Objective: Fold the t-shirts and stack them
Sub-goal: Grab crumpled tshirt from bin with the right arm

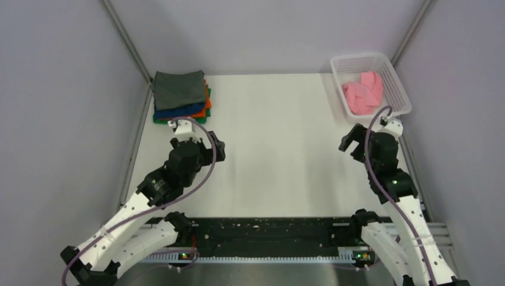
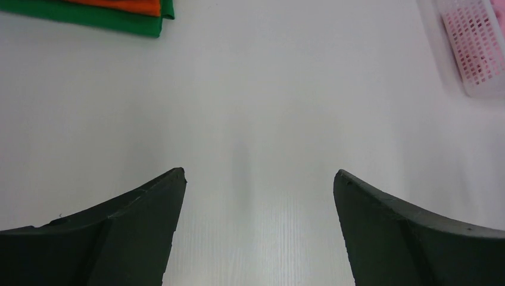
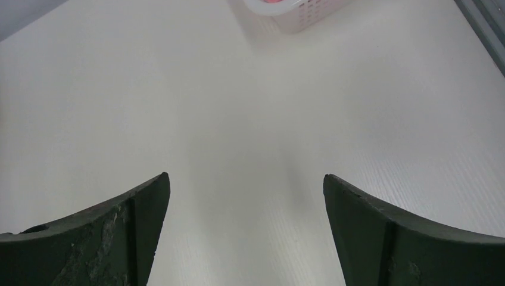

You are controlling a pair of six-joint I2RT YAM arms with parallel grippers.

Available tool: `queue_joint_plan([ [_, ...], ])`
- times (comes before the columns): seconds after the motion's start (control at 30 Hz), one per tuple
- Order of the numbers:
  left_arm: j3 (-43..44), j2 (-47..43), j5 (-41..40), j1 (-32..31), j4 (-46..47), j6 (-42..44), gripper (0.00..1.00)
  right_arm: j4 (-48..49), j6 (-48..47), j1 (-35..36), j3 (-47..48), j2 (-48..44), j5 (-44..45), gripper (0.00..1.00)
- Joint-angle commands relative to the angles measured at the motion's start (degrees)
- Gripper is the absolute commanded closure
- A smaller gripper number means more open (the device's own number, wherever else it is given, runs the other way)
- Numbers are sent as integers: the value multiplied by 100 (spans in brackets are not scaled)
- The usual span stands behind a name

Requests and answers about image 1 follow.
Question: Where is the pink t shirt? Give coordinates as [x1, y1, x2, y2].
[341, 71, 384, 116]

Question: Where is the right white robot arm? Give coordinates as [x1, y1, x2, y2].
[339, 122, 469, 285]

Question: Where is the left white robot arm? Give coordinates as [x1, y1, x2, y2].
[60, 131, 226, 285]

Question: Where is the green folded t shirt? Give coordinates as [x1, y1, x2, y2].
[152, 88, 212, 126]

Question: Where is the orange folded t shirt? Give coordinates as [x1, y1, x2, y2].
[153, 80, 211, 123]

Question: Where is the blue folded t shirt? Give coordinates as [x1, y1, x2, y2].
[153, 100, 206, 120]

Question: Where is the white plastic basket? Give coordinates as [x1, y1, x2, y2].
[330, 52, 412, 123]

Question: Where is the grey folded t shirt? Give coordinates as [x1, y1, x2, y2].
[152, 70, 207, 110]

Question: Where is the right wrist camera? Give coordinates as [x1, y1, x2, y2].
[378, 116, 404, 139]

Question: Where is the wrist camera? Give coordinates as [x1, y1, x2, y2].
[378, 116, 404, 139]
[169, 117, 197, 142]

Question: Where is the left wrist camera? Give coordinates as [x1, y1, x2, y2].
[169, 117, 197, 142]

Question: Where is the aluminium frame rail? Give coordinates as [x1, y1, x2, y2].
[383, 223, 453, 250]

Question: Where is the white slotted cable duct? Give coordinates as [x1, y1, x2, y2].
[141, 247, 369, 265]

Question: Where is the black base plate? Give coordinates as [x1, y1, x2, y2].
[169, 217, 364, 259]

